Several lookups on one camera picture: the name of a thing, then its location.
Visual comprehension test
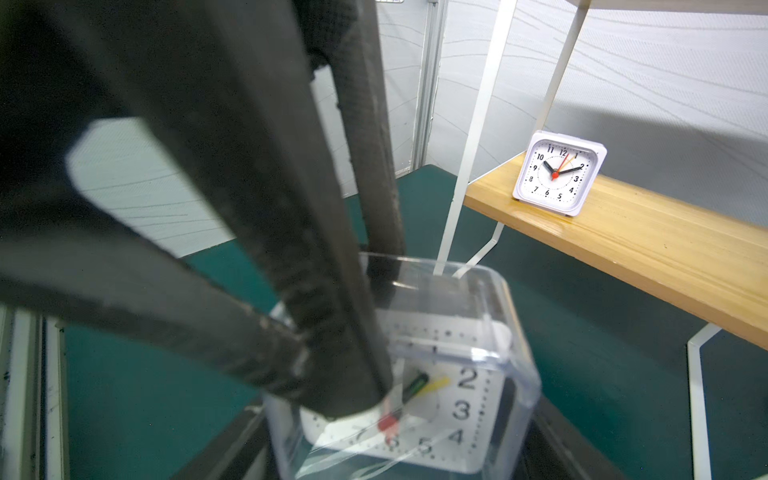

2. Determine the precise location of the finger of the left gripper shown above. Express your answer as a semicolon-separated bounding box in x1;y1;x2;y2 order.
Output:
1;1;394;417
293;0;406;282

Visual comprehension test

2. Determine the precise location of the wooden two-tier shelf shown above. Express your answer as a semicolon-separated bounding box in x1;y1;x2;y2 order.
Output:
438;1;767;479

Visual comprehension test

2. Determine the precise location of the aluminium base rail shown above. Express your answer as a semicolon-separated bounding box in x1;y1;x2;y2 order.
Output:
1;305;70;479

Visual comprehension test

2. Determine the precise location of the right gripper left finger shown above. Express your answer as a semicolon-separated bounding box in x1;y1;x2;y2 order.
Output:
172;407;269;479

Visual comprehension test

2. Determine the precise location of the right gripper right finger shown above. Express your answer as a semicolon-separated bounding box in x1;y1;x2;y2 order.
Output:
530;396;626;479

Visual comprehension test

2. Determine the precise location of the white square alarm clock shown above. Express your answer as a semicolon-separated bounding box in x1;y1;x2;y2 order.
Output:
513;130;607;217

